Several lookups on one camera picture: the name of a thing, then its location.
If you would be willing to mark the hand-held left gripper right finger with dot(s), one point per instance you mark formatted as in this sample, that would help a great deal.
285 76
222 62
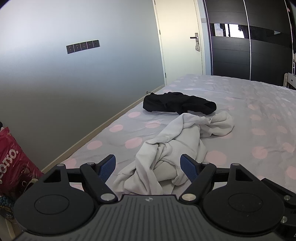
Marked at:
188 168

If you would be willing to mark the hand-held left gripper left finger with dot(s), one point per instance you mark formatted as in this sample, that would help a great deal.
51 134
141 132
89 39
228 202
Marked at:
106 168

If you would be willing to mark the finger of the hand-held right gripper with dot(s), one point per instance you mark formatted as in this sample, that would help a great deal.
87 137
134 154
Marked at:
285 192

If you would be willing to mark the white sweatshirt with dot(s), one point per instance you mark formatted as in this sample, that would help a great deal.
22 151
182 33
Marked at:
175 143

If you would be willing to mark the black garment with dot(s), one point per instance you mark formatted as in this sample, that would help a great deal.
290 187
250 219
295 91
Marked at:
175 102

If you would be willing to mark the polka dot bed sheet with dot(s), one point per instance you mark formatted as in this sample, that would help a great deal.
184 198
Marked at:
249 115

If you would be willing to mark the red printed plastic bag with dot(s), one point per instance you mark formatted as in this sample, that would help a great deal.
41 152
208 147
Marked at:
13 162

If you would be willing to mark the blue patterned bag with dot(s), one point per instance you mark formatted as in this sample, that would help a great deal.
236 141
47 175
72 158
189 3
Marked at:
5 206

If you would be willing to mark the dark sliding wardrobe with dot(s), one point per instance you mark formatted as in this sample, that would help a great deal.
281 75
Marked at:
231 60

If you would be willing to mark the cream door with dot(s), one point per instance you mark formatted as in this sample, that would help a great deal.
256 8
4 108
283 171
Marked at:
178 46

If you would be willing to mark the grey wall switch panel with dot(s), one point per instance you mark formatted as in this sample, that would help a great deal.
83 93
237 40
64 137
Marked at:
83 46

